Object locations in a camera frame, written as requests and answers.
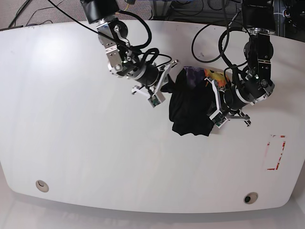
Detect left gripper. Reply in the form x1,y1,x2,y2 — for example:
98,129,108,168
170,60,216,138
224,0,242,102
205,77,251,126

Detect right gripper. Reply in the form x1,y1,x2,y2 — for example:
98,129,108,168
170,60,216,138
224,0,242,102
132,60,179,100

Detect black t-shirt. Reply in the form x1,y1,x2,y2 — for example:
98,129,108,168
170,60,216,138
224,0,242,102
161,66,230,136

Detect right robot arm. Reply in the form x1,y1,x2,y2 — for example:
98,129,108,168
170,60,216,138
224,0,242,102
81,0,175,107

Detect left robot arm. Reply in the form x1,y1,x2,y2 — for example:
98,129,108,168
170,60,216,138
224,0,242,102
206,0,275,128

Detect red tape rectangle marking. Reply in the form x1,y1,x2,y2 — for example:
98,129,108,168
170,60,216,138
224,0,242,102
264,135,286,171

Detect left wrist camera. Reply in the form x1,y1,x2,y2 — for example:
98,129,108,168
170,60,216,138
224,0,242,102
209,113,228,128

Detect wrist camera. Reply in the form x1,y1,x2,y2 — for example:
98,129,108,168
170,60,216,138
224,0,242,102
209,113,228,128
148,93,165,108

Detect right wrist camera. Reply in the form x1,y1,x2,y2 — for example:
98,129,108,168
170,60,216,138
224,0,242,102
148,93,165,108

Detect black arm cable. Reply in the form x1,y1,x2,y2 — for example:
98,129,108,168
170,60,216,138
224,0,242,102
191,14,241,63

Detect right table cable grommet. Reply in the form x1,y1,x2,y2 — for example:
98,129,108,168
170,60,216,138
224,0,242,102
244,192,258,205

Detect table cable grommet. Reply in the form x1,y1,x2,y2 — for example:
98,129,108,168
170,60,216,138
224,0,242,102
244,192,258,205
35,180,49,193

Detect left table cable grommet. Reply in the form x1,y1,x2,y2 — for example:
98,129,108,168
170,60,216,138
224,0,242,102
35,180,49,193

